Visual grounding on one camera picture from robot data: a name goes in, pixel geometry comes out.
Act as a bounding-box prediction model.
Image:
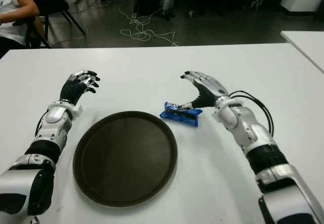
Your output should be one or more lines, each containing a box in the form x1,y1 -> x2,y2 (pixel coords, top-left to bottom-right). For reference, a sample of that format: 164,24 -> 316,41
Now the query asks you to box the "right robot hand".
178,71 -> 230,112

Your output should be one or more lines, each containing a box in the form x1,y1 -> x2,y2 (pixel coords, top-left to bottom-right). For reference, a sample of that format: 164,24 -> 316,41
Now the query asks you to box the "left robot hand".
60,70 -> 101,105

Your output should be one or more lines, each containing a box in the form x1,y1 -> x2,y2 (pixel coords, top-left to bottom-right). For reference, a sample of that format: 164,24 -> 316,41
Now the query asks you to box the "blue Oreo cookie pack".
159,102 -> 203,128

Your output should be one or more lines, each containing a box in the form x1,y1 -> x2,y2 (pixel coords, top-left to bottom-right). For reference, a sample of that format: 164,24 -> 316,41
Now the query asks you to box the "round dark brown tray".
72,111 -> 178,208

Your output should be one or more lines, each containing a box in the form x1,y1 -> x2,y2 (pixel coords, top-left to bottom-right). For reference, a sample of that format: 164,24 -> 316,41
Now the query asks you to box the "seated person in white shirt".
0,0 -> 41,58

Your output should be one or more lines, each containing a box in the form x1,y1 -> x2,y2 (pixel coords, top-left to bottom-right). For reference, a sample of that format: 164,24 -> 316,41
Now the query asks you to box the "white side table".
280,30 -> 324,73

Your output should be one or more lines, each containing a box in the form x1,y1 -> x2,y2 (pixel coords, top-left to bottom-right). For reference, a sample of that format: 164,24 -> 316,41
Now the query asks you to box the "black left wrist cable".
35,109 -> 50,136

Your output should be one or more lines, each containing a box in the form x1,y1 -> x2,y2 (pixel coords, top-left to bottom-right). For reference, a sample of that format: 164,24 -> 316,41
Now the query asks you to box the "tangled white floor cable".
118,3 -> 179,47

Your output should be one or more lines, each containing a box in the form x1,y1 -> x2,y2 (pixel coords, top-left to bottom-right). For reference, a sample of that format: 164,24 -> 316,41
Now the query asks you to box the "black right wrist cable bundle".
229,90 -> 274,137

